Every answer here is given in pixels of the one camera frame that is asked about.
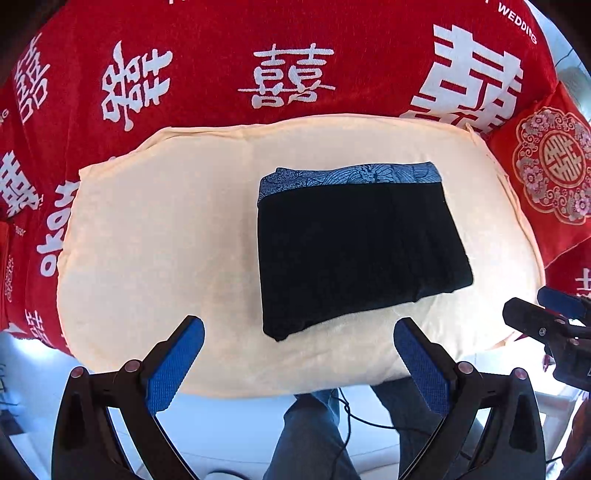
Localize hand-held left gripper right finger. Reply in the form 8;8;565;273
393;318;548;480

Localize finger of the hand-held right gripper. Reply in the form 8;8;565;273
502;298;583;346
537;286;591;320

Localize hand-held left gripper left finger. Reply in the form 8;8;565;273
52;315;205;480

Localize dark pants with patterned waistband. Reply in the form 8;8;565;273
256;161;474;342

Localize person's right leg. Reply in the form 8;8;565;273
372;378;445;480

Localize person's leg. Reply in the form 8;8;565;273
263;388;362;480
372;378;445;480

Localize red floral emblem pillow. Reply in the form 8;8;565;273
487;80;591;273

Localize cream towel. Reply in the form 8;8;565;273
56;113;546;398

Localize person's left leg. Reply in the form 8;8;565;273
263;388;362;480

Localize red printed blanket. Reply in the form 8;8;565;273
0;0;591;357

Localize black cable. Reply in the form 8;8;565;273
323;388;430;480

